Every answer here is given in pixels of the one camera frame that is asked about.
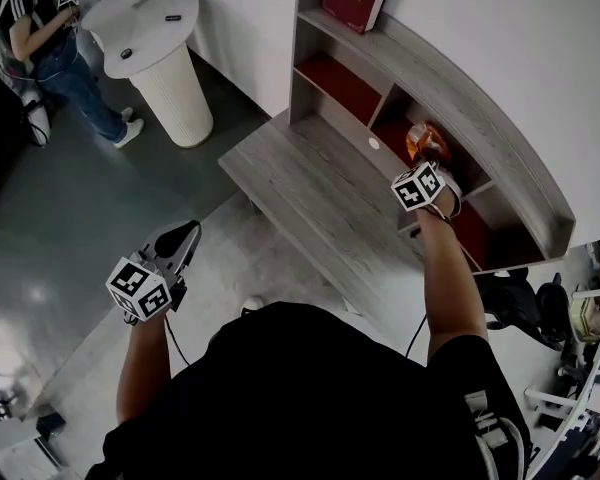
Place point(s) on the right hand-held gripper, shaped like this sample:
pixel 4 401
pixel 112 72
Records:
pixel 420 188

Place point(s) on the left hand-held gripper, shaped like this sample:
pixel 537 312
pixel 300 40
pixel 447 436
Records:
pixel 139 288

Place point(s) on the orange pack of tissues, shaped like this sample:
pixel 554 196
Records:
pixel 426 142

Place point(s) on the grey wooden shelf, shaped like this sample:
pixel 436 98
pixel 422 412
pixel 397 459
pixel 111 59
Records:
pixel 340 168

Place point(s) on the person's right forearm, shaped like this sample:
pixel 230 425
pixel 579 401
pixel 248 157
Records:
pixel 450 288

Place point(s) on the person's left forearm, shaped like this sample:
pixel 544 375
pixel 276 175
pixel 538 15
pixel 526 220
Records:
pixel 142 363

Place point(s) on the white round sticker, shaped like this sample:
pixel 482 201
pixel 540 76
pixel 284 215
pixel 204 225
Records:
pixel 374 143

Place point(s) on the person's white shoe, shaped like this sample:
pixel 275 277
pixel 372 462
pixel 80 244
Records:
pixel 252 305

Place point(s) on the black office chair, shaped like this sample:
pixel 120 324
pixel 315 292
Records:
pixel 525 308

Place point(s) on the small black round object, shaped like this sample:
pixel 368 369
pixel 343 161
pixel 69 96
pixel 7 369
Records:
pixel 126 53

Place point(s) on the person's black shirt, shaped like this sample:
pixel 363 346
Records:
pixel 300 398

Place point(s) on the beige box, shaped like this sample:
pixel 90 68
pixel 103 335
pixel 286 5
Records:
pixel 586 320

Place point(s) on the small black box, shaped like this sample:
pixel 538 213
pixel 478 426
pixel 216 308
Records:
pixel 50 424

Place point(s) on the small black flat device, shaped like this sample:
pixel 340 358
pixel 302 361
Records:
pixel 173 18

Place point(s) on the white round pedestal table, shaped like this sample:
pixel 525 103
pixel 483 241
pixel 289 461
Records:
pixel 165 68

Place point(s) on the white desk frame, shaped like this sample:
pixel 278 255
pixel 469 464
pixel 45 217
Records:
pixel 575 393

